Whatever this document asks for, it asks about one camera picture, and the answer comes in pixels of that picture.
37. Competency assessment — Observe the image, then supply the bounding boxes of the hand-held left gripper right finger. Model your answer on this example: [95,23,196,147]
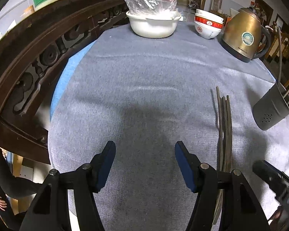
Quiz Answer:
[175,141,271,231]

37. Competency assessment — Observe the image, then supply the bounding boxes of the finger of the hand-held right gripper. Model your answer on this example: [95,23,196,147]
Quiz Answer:
[252,160,287,197]

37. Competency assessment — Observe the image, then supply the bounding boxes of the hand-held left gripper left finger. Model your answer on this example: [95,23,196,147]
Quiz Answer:
[19,141,117,231]

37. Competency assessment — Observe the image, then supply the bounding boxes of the bundle of dark chopsticks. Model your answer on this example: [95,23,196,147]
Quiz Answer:
[211,87,233,225]

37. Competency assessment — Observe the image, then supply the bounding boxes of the grey metal chopstick holder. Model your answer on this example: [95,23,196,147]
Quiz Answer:
[252,79,289,131]

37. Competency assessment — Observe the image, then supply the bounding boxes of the blue table cover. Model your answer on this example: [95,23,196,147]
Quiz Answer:
[50,40,97,121]

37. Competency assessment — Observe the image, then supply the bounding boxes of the white bowl with red emblem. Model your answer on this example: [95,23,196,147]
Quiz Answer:
[194,22,222,40]

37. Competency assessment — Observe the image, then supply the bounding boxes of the carved dark wooden bench back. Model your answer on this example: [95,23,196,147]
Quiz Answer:
[0,0,138,165]

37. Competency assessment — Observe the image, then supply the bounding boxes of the gold electric kettle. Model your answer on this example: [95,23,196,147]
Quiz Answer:
[219,6,272,64]

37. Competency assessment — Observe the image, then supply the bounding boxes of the white ceramic basin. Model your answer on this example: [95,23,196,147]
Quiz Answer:
[126,11,182,39]

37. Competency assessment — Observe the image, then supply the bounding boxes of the red rimmed white bowl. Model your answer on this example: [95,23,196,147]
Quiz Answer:
[194,15,224,28]

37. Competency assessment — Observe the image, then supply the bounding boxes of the plain white bowl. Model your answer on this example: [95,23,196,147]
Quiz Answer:
[196,9,224,21]

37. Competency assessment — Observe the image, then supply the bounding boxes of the wooden chair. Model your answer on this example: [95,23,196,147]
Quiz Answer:
[210,0,223,14]

